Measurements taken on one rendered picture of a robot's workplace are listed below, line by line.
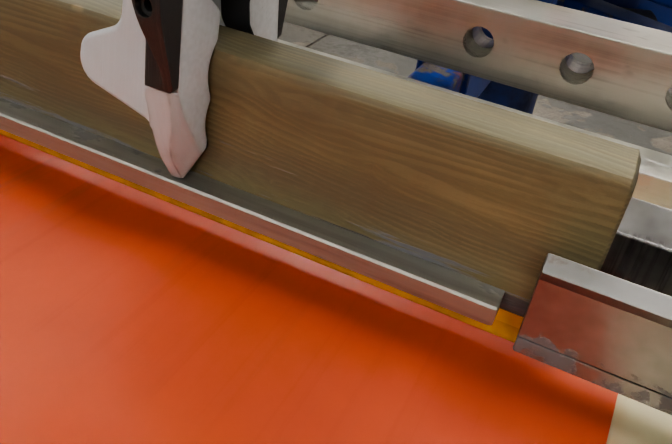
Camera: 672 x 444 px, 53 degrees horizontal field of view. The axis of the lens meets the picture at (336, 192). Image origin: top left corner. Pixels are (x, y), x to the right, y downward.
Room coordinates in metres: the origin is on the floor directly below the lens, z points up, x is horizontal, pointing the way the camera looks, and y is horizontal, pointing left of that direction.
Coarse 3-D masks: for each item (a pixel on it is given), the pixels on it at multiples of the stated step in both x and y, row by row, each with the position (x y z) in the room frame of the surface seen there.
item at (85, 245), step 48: (0, 144) 0.33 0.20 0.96; (0, 192) 0.29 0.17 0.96; (48, 192) 0.29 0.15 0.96; (96, 192) 0.30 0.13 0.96; (0, 240) 0.25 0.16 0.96; (48, 240) 0.25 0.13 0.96; (96, 240) 0.26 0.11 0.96; (144, 240) 0.26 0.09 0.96; (192, 240) 0.27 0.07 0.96; (0, 288) 0.22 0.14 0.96; (48, 288) 0.22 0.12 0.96; (96, 288) 0.22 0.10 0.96; (144, 288) 0.23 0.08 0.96; (0, 336) 0.19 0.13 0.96; (48, 336) 0.19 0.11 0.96; (0, 384) 0.17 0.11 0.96
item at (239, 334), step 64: (192, 256) 0.26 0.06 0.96; (256, 256) 0.26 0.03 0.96; (128, 320) 0.21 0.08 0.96; (192, 320) 0.21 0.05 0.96; (256, 320) 0.22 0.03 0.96; (320, 320) 0.22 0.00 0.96; (384, 320) 0.23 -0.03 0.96; (448, 320) 0.24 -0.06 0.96; (64, 384) 0.17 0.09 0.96; (128, 384) 0.17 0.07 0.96; (192, 384) 0.18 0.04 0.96; (256, 384) 0.18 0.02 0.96; (320, 384) 0.19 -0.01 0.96; (384, 384) 0.19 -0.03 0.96; (448, 384) 0.20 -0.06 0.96; (512, 384) 0.20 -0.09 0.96; (576, 384) 0.21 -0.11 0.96
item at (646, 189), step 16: (304, 48) 0.47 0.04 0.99; (416, 80) 0.44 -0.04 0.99; (464, 96) 0.42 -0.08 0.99; (576, 128) 0.40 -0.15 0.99; (624, 144) 0.38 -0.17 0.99; (656, 160) 0.37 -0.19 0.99; (640, 176) 0.35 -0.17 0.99; (656, 176) 0.35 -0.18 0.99; (640, 192) 0.35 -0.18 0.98; (656, 192) 0.34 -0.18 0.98
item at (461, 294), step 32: (0, 128) 0.30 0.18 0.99; (32, 128) 0.29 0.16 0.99; (64, 128) 0.29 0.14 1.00; (96, 160) 0.28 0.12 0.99; (128, 160) 0.27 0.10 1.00; (160, 160) 0.28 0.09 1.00; (160, 192) 0.26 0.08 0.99; (192, 192) 0.25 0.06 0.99; (224, 192) 0.26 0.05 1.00; (256, 224) 0.24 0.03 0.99; (288, 224) 0.24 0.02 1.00; (320, 224) 0.24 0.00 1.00; (320, 256) 0.23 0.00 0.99; (352, 256) 0.23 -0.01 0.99; (384, 256) 0.23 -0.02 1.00; (416, 288) 0.21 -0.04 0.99; (448, 288) 0.21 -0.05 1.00; (480, 288) 0.21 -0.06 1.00; (480, 320) 0.20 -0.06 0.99
